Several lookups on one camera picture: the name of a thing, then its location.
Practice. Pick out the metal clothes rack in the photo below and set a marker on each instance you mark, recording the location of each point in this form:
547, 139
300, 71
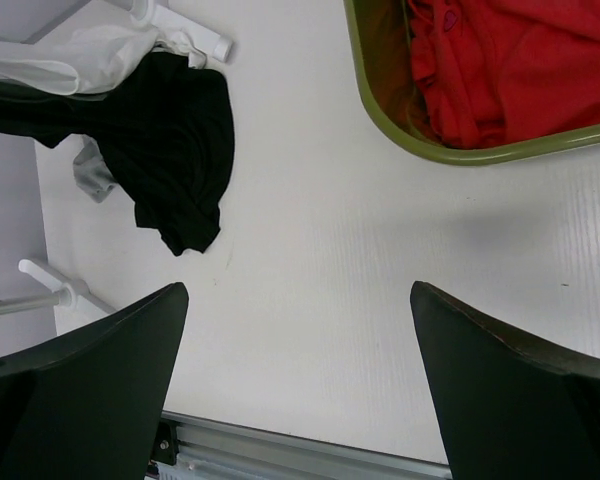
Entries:
60, 295

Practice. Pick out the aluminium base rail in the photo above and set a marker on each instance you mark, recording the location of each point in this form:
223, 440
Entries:
197, 448

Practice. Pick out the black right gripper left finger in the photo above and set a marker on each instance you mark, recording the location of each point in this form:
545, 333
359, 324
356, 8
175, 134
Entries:
87, 404

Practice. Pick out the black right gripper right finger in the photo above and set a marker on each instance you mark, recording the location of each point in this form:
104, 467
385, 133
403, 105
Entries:
509, 404

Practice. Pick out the grey tank top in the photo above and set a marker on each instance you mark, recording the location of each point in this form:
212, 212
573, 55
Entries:
91, 173

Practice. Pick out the white tank top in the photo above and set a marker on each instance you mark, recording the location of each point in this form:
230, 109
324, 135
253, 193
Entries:
92, 61

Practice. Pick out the olive green plastic bin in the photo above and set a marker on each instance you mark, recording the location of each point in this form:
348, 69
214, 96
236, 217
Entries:
380, 38

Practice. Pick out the red tank top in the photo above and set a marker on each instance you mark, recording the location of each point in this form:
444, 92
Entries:
499, 72

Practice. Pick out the black tank top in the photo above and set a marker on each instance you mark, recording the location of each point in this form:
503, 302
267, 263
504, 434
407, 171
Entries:
166, 134

